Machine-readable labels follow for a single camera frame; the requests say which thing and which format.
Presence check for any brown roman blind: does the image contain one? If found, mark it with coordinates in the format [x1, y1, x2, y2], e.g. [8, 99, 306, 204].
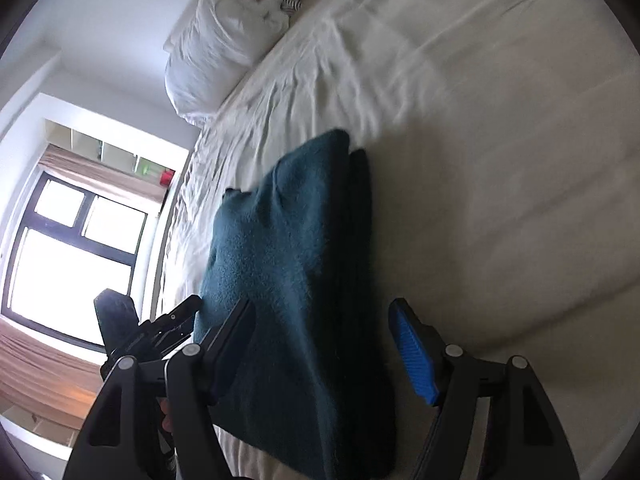
[38, 143, 168, 207]

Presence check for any black framed window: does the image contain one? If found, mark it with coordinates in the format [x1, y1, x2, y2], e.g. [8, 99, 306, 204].
[1, 172, 149, 350]

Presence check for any white pillow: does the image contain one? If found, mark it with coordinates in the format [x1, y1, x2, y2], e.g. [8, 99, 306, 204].
[163, 0, 292, 128]

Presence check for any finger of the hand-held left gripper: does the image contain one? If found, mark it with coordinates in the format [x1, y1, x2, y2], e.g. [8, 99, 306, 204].
[167, 295, 203, 326]

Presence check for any dark green knit sweater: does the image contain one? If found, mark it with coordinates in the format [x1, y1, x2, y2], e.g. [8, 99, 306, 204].
[192, 129, 401, 480]

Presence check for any white wall shelf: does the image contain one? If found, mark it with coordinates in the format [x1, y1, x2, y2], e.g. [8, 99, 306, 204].
[44, 118, 177, 183]

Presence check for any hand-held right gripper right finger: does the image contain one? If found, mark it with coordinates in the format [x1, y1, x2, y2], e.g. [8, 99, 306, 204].
[389, 298, 581, 480]

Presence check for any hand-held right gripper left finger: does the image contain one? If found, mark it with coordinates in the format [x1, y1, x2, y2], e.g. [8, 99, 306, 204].
[62, 298, 255, 480]

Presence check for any bed with cream sheet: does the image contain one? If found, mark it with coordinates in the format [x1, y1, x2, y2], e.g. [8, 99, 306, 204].
[150, 0, 640, 480]

